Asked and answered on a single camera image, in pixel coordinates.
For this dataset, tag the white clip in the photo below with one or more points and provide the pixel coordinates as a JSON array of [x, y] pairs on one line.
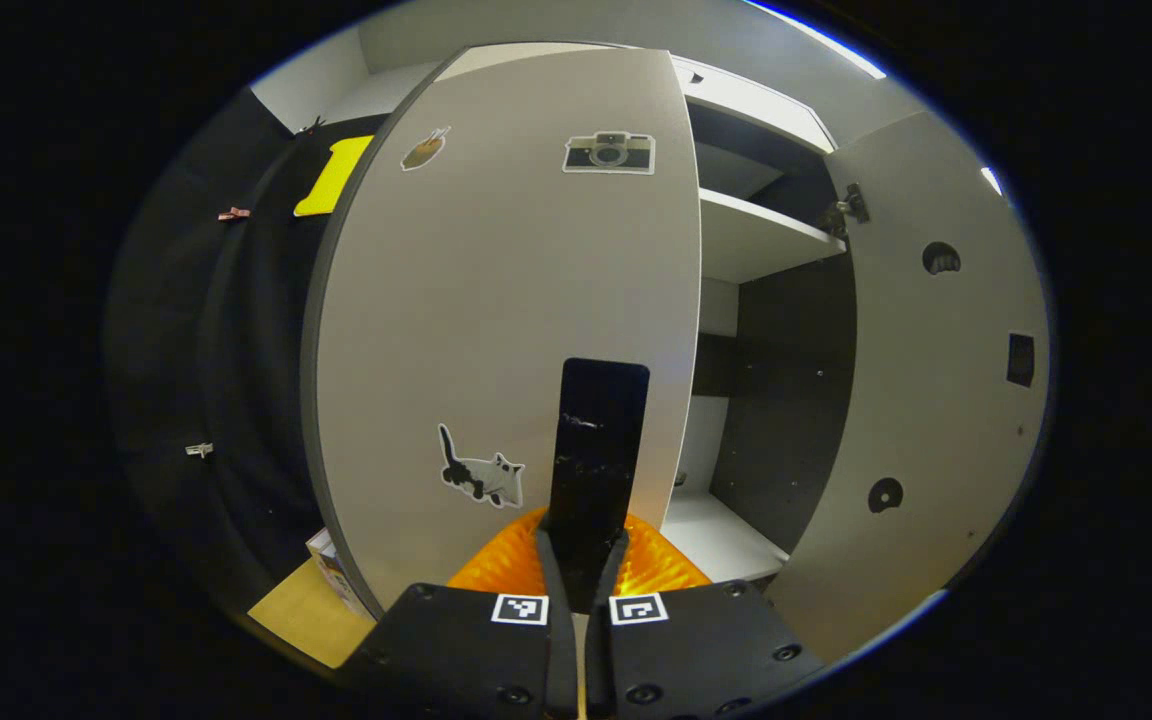
[[199, 450]]

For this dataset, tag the black clip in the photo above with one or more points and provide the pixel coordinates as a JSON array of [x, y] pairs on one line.
[[312, 125]]

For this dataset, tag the red clip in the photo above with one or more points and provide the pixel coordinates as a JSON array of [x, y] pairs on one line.
[[233, 214]]

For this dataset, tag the beige cabinet door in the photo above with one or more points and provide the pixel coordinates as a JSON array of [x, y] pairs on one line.
[[496, 280], [936, 400]]

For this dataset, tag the small printed cardboard box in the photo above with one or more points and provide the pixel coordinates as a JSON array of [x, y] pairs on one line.
[[331, 565]]

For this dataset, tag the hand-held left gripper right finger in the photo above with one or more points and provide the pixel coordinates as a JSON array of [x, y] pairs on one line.
[[599, 650]]

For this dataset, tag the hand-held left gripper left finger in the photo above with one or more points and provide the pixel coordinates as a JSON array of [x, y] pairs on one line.
[[561, 650]]

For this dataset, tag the beige double-door shoe cabinet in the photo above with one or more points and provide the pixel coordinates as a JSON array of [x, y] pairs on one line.
[[786, 400]]

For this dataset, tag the beige cabinet drawer front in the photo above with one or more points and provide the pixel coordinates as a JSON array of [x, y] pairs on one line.
[[761, 105]]

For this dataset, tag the black backdrop cloth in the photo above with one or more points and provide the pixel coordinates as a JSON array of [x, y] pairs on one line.
[[196, 340]]

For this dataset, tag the small ceiling light panels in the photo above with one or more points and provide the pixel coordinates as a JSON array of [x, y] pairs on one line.
[[992, 181]]

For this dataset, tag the white cabinet shelf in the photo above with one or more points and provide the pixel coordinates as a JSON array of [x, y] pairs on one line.
[[756, 240]]

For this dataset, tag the metal door hinge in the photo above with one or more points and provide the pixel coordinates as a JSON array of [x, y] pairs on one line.
[[844, 210]]

